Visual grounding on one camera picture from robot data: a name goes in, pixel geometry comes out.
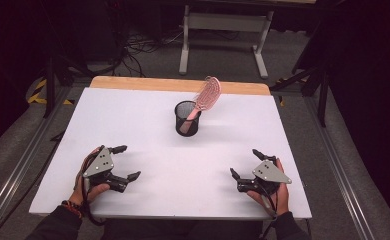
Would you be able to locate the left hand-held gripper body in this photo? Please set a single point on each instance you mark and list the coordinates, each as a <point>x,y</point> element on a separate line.
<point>99,165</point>

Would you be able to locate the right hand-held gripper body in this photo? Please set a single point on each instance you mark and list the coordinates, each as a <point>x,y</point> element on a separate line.
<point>269,175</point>

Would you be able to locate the black mesh pen holder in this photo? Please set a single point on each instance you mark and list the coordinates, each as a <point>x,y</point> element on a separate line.
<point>183,110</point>

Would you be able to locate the pink hairbrush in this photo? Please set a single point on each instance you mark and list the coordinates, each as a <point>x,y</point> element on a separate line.
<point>209,93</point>

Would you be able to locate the person's right hand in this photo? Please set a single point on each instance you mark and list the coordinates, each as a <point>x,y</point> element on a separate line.
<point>281,200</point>

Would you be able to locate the person's left hand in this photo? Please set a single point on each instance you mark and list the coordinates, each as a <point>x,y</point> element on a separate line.
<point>79,195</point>

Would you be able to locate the white table cover sheet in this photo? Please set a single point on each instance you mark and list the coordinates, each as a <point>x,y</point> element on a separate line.
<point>169,166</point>

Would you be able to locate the person's lap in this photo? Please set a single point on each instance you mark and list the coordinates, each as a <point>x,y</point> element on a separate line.
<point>183,231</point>

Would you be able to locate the black tripod stand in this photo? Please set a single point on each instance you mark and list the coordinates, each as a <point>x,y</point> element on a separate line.
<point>322,93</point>
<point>51,83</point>

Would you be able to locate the yellow black hazard tape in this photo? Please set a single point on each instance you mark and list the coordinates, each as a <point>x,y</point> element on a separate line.
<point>36,95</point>

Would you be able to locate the aluminium floor rail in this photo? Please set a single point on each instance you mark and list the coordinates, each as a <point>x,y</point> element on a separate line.
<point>19,166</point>
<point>339,170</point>

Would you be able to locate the grey metal table frame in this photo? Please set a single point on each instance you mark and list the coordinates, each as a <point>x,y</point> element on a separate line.
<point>226,22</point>

